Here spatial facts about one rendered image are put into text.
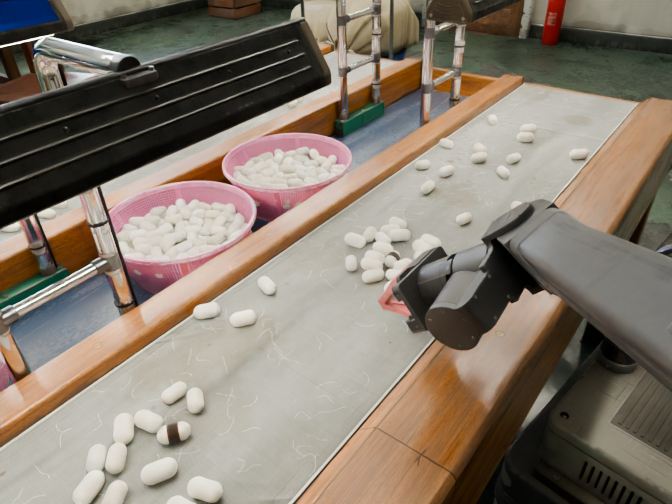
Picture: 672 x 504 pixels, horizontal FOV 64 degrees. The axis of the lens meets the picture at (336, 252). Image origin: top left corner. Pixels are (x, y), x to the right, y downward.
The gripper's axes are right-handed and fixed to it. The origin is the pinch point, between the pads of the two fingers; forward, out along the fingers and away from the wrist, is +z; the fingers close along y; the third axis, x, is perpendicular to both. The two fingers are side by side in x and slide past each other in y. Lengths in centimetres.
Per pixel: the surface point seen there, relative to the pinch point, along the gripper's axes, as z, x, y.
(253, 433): 3.4, 1.4, 23.7
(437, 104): 40, -21, -94
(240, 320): 12.4, -8.4, 12.7
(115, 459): 8.3, -5.4, 35.3
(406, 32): 155, -78, -283
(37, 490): 13.2, -7.2, 41.7
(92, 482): 7.9, -5.1, 38.2
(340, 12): 27, -50, -61
